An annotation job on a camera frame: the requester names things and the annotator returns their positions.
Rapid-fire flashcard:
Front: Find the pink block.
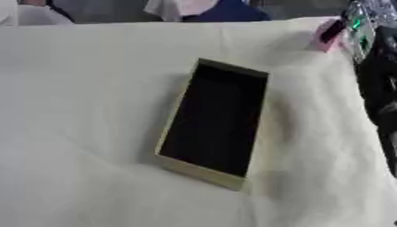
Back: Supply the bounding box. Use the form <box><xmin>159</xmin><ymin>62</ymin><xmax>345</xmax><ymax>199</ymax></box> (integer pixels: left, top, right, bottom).
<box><xmin>308</xmin><ymin>18</ymin><xmax>347</xmax><ymax>54</ymax></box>

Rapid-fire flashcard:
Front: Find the tan cardboard box black inside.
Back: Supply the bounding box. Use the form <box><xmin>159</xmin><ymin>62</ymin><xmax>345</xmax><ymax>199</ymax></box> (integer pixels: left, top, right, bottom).
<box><xmin>153</xmin><ymin>58</ymin><xmax>272</xmax><ymax>192</ymax></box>

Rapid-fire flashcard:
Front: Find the person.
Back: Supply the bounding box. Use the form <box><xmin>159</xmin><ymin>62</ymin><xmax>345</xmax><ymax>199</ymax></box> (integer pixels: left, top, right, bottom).
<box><xmin>0</xmin><ymin>0</ymin><xmax>78</xmax><ymax>27</ymax></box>
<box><xmin>143</xmin><ymin>0</ymin><xmax>273</xmax><ymax>23</ymax></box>

